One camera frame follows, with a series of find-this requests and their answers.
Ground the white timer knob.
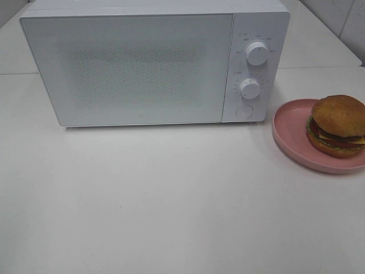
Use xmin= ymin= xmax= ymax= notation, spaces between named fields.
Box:
xmin=238 ymin=78 xmax=261 ymax=99

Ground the pink round plate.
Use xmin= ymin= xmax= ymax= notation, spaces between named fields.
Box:
xmin=272 ymin=99 xmax=364 ymax=174

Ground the burger with sesame bun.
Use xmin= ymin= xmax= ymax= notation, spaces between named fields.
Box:
xmin=306 ymin=95 xmax=364 ymax=159

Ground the white microwave door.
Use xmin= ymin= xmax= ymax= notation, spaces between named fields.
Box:
xmin=21 ymin=14 xmax=233 ymax=127

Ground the white microwave oven body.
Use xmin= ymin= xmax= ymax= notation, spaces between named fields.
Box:
xmin=19 ymin=1 xmax=290 ymax=123

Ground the upper white power knob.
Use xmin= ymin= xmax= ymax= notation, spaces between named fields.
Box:
xmin=245 ymin=41 xmax=269 ymax=66

